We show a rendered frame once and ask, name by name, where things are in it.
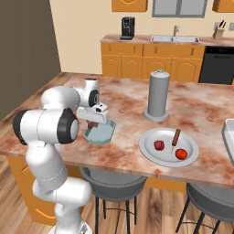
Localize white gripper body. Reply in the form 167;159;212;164
76;106;110;125

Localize teal tupperware container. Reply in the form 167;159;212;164
82;118;118;145

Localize large grey plate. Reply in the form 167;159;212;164
138;127;200;168

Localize white tupperware container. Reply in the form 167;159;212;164
221;118;234;167

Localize grey paper towel holder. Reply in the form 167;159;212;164
143;69;171;123

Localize red bell pepper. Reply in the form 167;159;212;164
154;140;165;153

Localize grey bar stool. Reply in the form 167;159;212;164
175;182;234;234
80;166;149;234

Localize orange base cupboards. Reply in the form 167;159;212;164
101;41;206;83

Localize brown sausage on skewer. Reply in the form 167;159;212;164
169;128;182;154

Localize black coffee machine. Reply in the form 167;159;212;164
119;16;136;41

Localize red tomato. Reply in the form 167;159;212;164
175;148;188;161

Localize orange island cabinet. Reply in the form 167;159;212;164
5;154;87;227

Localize grey sink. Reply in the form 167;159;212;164
149;35;201;44

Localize black dishwasher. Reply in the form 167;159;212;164
198;45;234;86

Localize grey framed window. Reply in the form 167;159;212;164
151;0;208;18

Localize wooden knife block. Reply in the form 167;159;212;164
212;19;228;40

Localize orange wall cupboard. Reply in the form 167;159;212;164
212;0;234;14
111;0;149;13

